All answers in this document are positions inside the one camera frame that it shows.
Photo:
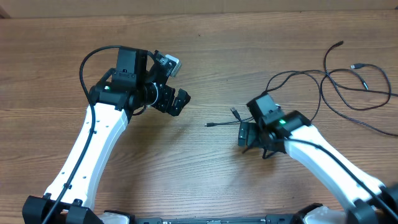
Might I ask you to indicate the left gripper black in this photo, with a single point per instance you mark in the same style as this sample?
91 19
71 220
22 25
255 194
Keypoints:
165 104

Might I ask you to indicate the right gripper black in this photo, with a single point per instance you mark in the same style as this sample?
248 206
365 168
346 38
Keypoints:
253 131

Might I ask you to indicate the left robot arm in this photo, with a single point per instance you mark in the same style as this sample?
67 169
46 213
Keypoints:
138 81

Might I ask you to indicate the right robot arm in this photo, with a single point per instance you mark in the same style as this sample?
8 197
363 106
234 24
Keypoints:
364 198

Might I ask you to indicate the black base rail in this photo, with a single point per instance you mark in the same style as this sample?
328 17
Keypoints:
214 220

